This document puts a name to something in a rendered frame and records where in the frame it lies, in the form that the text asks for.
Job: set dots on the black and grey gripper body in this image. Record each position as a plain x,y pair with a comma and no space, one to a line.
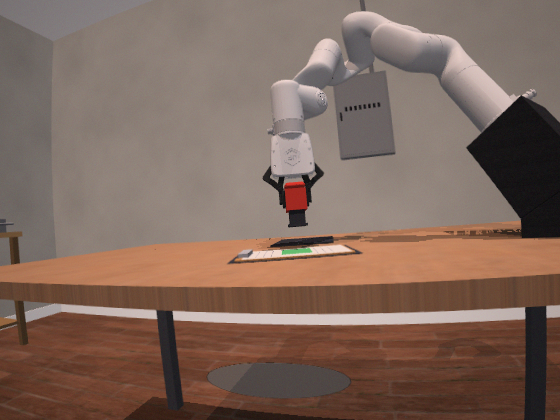
291,154

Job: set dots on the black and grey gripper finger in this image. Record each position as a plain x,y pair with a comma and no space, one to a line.
278,186
309,183

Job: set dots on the dark red stamp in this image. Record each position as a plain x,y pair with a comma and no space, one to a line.
296,203

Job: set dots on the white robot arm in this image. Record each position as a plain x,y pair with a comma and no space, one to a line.
474,92

